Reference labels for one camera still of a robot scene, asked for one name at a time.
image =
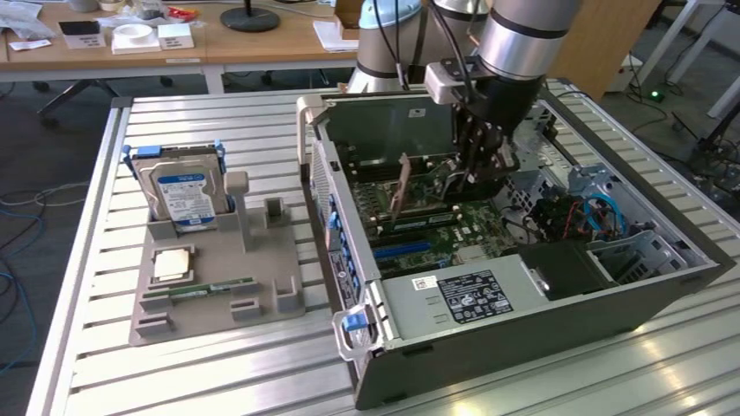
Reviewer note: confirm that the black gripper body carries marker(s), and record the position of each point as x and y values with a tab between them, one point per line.
502	104

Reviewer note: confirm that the graphics card with metal bracket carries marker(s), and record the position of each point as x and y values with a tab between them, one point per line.
401	190

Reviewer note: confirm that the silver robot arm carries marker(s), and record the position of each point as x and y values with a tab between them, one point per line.
520	34

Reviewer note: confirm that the green RAM stick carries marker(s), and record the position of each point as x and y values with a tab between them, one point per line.
424	221
202	288

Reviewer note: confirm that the wooden cabinet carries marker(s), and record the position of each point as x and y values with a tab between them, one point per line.
601	43

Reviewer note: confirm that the green Dell motherboard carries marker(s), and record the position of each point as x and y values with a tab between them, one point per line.
438	242

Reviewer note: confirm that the silver chipset heatsink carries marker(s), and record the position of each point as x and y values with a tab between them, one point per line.
476	255

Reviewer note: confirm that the blue expansion slot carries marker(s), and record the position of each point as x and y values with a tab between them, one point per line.
401	250

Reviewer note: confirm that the black plastic air shroud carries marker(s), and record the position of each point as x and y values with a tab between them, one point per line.
562	268

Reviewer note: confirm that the stack of white papers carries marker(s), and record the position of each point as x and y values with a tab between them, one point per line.
334	39

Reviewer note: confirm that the brown cardboard box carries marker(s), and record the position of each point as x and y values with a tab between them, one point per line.
346	17

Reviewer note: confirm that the grey power supply unit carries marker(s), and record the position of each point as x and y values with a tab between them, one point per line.
462	299

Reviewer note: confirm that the grey metal disk bay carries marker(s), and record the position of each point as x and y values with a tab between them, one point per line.
636	260

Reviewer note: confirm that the grey 3D-printed parts rack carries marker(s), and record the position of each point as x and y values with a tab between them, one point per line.
272	260

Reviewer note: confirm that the wooden desk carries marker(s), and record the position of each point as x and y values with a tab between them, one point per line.
242	47

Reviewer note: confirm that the open grey PC case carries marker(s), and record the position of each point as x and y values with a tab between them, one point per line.
520	346

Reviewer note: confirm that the black round lamp base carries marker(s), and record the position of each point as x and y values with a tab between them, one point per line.
249	19

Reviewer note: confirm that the hard disk with blue carrier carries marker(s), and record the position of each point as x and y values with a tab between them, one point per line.
178	186

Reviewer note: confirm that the plain white box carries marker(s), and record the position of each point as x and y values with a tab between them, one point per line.
174	37

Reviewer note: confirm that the silver CPU chip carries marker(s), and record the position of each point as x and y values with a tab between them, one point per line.
172	264

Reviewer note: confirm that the white box with black top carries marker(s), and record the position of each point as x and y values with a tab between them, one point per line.
82	37

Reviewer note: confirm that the clear plastic bag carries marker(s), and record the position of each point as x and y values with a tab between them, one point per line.
20	19

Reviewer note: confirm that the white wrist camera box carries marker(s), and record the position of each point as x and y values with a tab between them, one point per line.
445	82

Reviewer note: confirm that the white table frame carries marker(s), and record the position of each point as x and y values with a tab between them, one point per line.
693	47

